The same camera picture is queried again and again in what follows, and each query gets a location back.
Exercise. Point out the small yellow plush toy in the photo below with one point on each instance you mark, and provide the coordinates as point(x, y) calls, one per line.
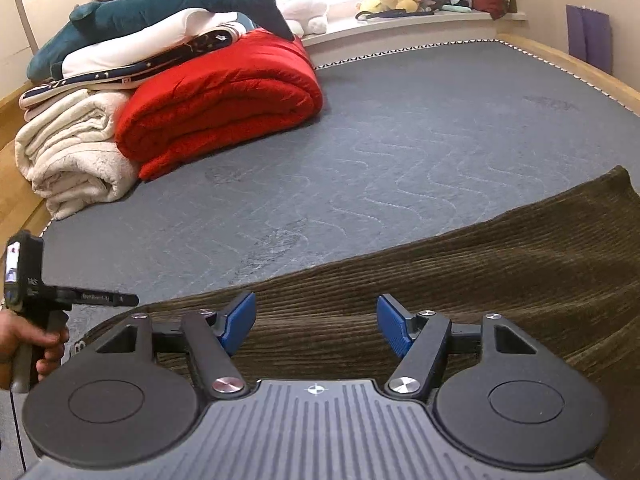
point(371, 4)

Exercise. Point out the white bear plush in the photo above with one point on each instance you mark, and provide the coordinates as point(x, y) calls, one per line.
point(302, 10)

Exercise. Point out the cream fluffy folded blanket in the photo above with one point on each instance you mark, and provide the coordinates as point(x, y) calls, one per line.
point(70, 160)

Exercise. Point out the navy star-print quilt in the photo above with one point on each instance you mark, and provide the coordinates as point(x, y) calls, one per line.
point(115, 72)

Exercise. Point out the wooden bed frame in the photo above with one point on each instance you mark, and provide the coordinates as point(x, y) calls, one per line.
point(565, 62)

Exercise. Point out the teal shark plush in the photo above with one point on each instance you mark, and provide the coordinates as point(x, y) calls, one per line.
point(150, 7)

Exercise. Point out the person's left hand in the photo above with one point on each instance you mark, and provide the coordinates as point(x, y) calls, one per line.
point(22, 335)

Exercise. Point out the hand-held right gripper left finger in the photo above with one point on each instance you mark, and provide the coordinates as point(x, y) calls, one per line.
point(237, 320)

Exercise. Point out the red folded blanket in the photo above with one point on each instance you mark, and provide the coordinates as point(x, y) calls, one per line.
point(225, 100)

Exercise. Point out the white window ledge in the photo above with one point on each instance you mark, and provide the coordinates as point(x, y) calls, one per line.
point(400, 30)

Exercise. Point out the purple paper bag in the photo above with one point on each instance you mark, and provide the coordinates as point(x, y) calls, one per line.
point(595, 37)

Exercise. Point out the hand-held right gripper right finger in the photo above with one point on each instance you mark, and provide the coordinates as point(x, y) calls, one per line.
point(395, 322)

